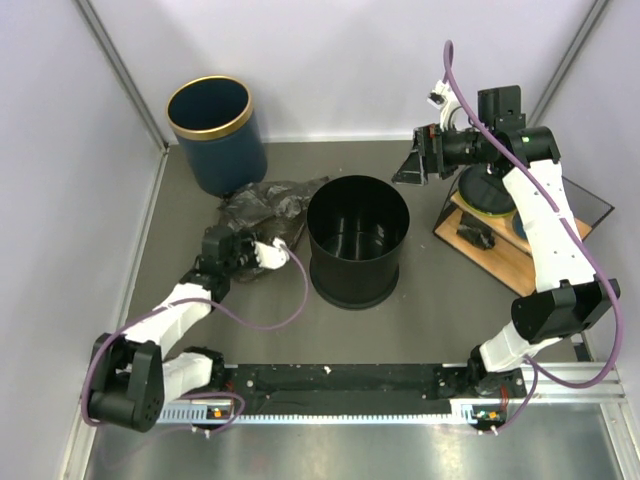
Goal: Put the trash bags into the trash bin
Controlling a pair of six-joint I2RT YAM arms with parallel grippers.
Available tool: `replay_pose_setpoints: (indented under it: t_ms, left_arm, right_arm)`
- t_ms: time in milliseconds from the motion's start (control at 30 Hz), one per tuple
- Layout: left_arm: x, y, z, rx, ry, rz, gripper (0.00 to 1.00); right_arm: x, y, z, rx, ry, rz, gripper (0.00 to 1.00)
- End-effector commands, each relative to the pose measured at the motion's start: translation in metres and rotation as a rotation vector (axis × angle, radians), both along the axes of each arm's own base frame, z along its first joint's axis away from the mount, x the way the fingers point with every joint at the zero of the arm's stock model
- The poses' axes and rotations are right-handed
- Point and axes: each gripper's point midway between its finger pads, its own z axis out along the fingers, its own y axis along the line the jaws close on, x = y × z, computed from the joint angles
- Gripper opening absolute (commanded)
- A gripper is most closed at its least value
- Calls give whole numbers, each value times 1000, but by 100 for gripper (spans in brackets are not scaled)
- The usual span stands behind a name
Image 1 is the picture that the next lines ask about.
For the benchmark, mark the wooden shelf with glass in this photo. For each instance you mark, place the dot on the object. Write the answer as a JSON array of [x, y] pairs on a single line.
[[509, 261]]

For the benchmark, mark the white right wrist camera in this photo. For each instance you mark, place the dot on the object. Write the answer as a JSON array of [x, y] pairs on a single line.
[[443, 98]]

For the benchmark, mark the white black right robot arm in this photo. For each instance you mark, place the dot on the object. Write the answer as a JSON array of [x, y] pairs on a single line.
[[571, 291]]

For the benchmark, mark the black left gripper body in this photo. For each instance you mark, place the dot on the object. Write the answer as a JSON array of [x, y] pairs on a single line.
[[244, 254]]

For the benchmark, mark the blue ceramic mug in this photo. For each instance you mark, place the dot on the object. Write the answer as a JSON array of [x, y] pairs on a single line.
[[517, 226]]

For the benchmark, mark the black trash bag roll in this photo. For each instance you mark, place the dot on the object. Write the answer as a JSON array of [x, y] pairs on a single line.
[[475, 232]]

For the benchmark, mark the black round plate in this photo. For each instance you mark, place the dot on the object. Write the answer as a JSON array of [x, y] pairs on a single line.
[[484, 192]]

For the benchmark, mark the aluminium frame rail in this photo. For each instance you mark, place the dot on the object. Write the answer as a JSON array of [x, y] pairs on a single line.
[[147, 383]]

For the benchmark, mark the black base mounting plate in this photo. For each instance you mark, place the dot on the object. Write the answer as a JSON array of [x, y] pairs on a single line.
[[360, 388]]

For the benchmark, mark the dark blue gold-rimmed trash bin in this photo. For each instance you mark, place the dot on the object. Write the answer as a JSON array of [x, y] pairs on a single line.
[[214, 122]]

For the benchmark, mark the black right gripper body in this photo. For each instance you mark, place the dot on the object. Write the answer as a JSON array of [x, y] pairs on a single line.
[[430, 141]]

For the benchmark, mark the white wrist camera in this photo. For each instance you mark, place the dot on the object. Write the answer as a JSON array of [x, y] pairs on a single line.
[[443, 98], [271, 256]]

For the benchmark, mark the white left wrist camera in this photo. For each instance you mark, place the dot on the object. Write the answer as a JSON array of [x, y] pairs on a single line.
[[271, 256]]

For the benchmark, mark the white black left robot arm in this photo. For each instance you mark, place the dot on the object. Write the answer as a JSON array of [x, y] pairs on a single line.
[[165, 330]]

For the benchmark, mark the black bin liner bucket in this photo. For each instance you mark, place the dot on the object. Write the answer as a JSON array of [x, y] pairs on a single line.
[[357, 226]]

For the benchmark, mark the grey slotted cable duct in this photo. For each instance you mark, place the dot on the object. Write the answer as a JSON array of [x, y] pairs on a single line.
[[210, 413]]

